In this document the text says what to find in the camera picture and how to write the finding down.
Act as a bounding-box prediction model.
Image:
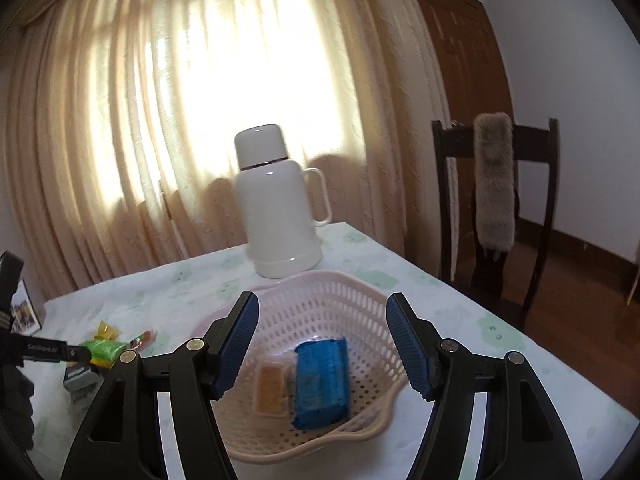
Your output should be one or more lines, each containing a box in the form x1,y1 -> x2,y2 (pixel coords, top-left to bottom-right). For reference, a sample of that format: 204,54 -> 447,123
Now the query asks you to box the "green snack bag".
81,339 -> 128,368

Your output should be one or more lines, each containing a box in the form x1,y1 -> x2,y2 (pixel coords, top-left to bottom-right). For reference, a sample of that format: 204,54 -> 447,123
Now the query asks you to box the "grey gloved left hand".
1,365 -> 35,451

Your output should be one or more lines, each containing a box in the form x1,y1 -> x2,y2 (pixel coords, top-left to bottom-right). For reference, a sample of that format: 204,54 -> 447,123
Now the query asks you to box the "photo calendar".
11,280 -> 42,336

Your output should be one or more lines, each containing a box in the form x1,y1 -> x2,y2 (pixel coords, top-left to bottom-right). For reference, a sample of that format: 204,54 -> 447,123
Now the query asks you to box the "yellow candy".
94,321 -> 119,340

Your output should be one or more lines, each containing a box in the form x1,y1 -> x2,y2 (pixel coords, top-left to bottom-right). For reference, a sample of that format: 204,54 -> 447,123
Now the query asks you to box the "red pink candy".
128,330 -> 156,351

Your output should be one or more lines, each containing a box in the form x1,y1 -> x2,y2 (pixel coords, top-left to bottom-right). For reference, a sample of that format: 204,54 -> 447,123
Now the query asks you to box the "dark wooden chair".
432,113 -> 560,330

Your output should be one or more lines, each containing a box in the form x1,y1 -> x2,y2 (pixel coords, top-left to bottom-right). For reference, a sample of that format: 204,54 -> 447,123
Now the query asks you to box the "blue snack box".
292,338 -> 350,430

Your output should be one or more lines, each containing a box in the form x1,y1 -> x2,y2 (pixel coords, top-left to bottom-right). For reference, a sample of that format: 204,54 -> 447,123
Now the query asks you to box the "pink plastic basket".
213,270 -> 407,464

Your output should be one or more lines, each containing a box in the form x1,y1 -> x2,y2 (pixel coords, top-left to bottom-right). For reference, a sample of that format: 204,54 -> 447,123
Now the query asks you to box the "white thermos jug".
234,125 -> 332,278

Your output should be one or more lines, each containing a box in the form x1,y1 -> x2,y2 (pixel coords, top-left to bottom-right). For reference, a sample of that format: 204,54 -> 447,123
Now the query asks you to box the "beige curtain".
1,0 -> 448,299

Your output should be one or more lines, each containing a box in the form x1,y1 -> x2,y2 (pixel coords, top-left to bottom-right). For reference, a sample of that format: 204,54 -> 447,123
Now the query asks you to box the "brown wooden door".
418,0 -> 513,278

